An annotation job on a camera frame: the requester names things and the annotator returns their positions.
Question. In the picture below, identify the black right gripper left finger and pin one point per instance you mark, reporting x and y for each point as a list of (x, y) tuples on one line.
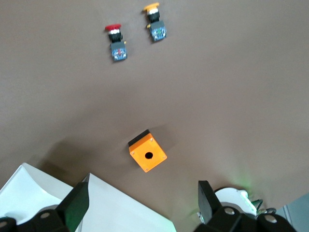
[(72, 207)]

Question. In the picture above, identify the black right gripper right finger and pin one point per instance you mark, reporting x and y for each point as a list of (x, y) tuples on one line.
[(212, 207)]

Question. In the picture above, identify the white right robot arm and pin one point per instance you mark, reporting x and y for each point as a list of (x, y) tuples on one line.
[(229, 195)]

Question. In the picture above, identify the orange button box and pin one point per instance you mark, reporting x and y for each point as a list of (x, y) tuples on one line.
[(154, 164)]

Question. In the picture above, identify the red push button switch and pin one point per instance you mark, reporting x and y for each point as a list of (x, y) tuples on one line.
[(118, 49)]

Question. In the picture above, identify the yellow push button switch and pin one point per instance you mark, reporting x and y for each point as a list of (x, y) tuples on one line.
[(157, 30)]

